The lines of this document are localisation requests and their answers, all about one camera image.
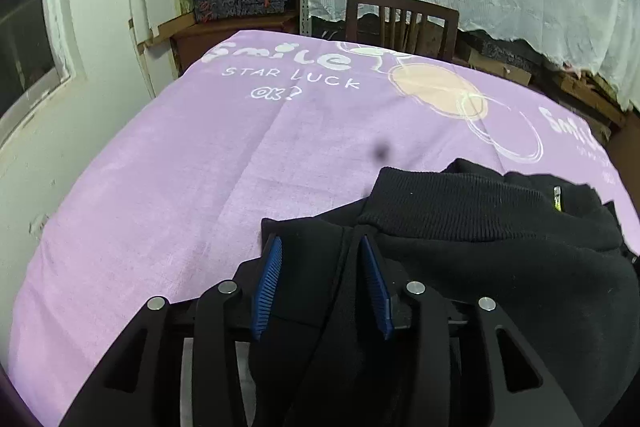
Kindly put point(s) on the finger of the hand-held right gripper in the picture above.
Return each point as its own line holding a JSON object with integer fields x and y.
{"x": 627, "y": 232}

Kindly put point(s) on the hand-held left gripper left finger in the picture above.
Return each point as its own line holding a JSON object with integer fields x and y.
{"x": 267, "y": 287}

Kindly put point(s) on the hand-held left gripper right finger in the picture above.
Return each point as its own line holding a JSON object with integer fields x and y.
{"x": 375, "y": 287}

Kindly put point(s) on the black jacket with yellow lining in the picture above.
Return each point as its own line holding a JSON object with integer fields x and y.
{"x": 500, "y": 257}

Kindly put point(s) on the purple printed blanket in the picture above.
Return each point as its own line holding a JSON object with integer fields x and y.
{"x": 200, "y": 182}

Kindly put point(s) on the pile of cardboard boxes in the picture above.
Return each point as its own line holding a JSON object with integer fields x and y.
{"x": 575, "y": 92}

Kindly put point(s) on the wooden side table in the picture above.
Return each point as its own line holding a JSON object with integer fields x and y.
{"x": 200, "y": 39}

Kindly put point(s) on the dark wooden chair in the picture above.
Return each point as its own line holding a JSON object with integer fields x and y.
{"x": 400, "y": 3}

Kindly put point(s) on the window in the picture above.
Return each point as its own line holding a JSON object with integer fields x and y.
{"x": 30, "y": 37}

